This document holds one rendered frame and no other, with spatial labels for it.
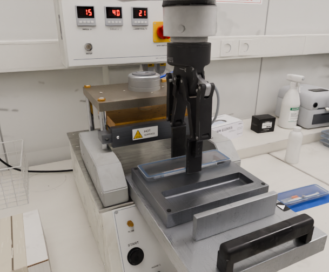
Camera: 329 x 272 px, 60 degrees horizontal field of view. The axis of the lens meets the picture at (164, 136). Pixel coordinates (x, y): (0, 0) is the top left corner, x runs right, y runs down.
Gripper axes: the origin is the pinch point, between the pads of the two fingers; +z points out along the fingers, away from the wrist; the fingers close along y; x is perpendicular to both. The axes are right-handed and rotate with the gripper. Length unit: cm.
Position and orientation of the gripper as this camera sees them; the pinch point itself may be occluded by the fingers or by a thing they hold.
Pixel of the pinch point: (186, 150)
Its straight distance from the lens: 55.9
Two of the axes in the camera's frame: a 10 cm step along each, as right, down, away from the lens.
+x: 9.1, -1.6, 3.9
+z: 0.0, 9.3, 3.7
